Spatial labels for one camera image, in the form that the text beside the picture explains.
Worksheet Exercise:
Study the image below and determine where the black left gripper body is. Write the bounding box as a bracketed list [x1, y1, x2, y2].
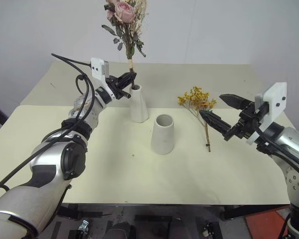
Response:
[105, 74, 131, 101]

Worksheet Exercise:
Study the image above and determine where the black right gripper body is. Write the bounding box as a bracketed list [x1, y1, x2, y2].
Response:
[223, 101, 262, 142]

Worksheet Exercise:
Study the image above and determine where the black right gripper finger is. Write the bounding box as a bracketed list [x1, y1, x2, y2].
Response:
[199, 110, 232, 136]
[219, 93, 253, 112]

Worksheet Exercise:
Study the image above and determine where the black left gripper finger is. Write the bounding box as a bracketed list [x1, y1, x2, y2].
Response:
[119, 76, 137, 90]
[117, 72, 138, 84]

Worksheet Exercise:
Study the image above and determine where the pink rose bouquet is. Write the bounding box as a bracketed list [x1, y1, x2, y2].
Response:
[101, 0, 148, 89]

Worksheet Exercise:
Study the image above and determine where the yellow dried flower bouquet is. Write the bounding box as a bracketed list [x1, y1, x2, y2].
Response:
[177, 86, 217, 153]

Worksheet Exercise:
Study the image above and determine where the tall narrow white vase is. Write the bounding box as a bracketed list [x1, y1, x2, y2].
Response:
[129, 84, 149, 123]

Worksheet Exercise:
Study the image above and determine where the cream paper table sheet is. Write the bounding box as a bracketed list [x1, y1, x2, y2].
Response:
[0, 104, 293, 206]
[19, 61, 277, 111]

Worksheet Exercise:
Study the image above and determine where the wide white vase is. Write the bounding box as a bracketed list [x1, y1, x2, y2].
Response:
[150, 114, 175, 155]

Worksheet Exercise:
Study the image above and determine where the red floor mat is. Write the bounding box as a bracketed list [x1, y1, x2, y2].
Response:
[245, 208, 290, 239]

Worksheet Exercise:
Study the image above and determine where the metal clamp under table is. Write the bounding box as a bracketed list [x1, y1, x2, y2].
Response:
[77, 220, 91, 231]

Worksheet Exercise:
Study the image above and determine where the dark rounded shape under table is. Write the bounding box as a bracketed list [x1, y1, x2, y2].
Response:
[107, 221, 137, 239]

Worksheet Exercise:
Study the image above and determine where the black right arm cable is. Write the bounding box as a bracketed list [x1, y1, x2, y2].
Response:
[253, 119, 299, 180]

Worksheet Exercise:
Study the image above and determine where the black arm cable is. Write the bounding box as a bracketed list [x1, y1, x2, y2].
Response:
[253, 119, 299, 180]
[0, 53, 97, 197]

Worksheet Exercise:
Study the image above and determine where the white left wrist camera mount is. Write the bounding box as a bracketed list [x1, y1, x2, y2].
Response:
[90, 57, 111, 88]

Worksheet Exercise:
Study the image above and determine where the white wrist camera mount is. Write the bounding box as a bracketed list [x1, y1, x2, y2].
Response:
[246, 82, 288, 145]
[90, 57, 111, 88]

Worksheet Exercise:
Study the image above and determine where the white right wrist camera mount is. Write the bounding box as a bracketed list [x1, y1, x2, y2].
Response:
[246, 82, 288, 145]

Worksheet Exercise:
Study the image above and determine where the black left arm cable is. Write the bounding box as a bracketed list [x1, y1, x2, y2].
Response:
[0, 53, 97, 197]

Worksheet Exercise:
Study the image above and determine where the black table frame bar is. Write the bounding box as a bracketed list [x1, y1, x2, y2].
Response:
[219, 204, 290, 221]

